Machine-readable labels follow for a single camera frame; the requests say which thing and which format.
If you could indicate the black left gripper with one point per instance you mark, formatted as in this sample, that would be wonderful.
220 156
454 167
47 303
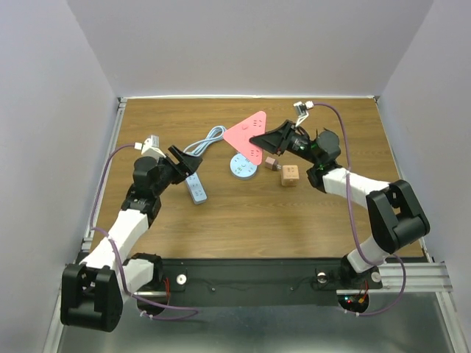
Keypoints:
188 164

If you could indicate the pink triangular power strip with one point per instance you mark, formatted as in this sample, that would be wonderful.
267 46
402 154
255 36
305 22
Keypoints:
238 136

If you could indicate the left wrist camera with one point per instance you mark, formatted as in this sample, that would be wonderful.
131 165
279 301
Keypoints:
150 147

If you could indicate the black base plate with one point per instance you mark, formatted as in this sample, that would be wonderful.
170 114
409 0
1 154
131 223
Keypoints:
201 298

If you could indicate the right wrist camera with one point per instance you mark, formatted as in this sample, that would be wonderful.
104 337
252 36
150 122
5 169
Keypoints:
301 109

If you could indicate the aluminium left rail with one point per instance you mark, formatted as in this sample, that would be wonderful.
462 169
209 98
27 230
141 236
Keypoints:
85 246

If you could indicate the small pink plug adapter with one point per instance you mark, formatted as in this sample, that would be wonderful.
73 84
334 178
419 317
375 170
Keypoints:
272 164

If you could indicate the white round power strip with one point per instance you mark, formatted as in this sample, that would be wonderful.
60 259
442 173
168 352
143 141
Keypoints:
242 168

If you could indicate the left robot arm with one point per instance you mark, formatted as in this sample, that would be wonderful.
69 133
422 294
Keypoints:
94 290

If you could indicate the white rectangular power strip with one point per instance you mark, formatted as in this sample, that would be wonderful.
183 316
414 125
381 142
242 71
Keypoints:
195 188

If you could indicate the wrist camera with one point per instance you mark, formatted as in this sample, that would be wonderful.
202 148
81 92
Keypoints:
301 109
150 147

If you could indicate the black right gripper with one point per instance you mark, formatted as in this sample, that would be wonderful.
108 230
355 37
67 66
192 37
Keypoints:
272 140

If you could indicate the aluminium front rail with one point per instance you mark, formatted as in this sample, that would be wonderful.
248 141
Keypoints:
412 277

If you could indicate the aluminium rail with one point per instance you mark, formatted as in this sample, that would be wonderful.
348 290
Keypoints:
412 277
85 246

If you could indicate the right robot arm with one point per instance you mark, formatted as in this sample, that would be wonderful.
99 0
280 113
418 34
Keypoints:
395 215

